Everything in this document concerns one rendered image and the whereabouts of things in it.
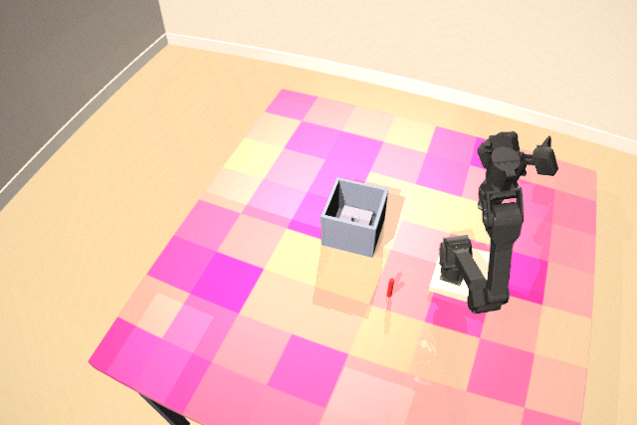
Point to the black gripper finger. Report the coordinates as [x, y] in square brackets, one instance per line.
[546, 142]

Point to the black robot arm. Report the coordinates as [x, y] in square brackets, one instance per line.
[503, 223]

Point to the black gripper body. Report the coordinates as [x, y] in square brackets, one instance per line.
[542, 158]

